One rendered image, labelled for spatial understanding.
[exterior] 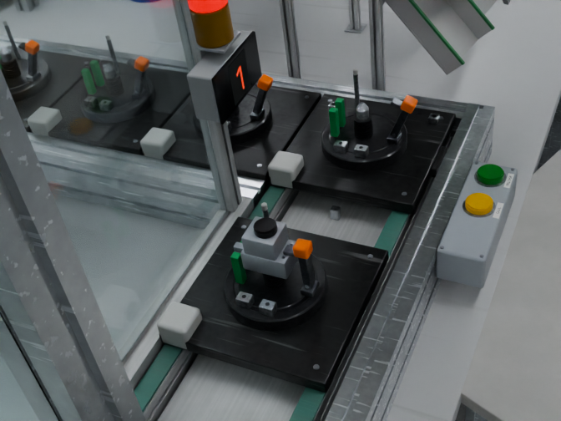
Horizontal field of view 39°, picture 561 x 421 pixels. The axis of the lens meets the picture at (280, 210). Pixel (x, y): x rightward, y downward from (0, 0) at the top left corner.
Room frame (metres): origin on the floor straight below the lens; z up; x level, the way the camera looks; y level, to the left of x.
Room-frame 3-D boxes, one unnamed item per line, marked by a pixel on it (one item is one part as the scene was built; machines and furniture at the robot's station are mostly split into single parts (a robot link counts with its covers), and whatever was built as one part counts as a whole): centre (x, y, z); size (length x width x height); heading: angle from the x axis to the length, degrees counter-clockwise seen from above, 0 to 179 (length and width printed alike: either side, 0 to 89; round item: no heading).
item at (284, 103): (1.15, 0.06, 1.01); 0.24 x 0.24 x 0.13; 60
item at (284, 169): (1.02, -0.15, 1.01); 0.24 x 0.24 x 0.13; 60
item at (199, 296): (0.73, 0.02, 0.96); 0.24 x 0.24 x 0.02; 60
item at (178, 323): (0.70, 0.16, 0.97); 0.05 x 0.05 x 0.04; 60
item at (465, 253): (0.85, -0.29, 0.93); 0.21 x 0.07 x 0.06; 150
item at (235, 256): (0.74, 0.07, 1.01); 0.01 x 0.01 x 0.05; 60
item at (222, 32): (0.92, 0.05, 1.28); 0.05 x 0.05 x 0.05
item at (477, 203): (0.85, -0.29, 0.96); 0.04 x 0.04 x 0.02
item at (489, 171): (0.91, -0.33, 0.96); 0.04 x 0.04 x 0.02
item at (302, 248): (0.71, -0.01, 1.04); 0.04 x 0.02 x 0.08; 60
